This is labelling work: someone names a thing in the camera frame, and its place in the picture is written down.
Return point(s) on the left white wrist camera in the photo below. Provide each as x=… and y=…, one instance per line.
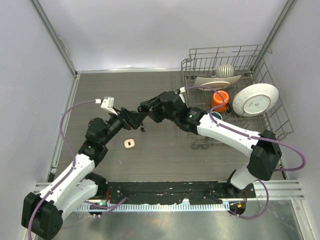
x=107, y=104

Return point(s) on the grey wire dish rack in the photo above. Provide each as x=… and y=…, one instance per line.
x=249, y=64

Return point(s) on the teal mug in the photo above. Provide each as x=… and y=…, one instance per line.
x=215, y=115

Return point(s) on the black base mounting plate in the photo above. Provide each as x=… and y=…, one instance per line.
x=172, y=192

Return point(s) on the white round plate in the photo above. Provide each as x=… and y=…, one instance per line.
x=255, y=100

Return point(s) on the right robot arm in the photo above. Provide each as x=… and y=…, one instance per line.
x=262, y=149

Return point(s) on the white slotted cable duct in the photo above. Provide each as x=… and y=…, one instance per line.
x=182, y=207

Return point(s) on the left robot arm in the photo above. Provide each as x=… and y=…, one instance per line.
x=44, y=213

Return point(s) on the beige earbud charging case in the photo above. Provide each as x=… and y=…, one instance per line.
x=129, y=143

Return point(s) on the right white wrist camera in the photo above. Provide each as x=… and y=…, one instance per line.
x=180, y=91

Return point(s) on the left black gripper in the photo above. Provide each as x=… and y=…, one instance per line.
x=130, y=120

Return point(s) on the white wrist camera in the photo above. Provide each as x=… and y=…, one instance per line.
x=107, y=104
x=180, y=91

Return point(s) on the orange mug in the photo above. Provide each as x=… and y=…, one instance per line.
x=220, y=101

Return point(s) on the white square plate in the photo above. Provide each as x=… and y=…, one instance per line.
x=215, y=82

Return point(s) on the striped ceramic mug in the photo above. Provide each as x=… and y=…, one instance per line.
x=223, y=71

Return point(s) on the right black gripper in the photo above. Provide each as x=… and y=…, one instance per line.
x=154, y=114

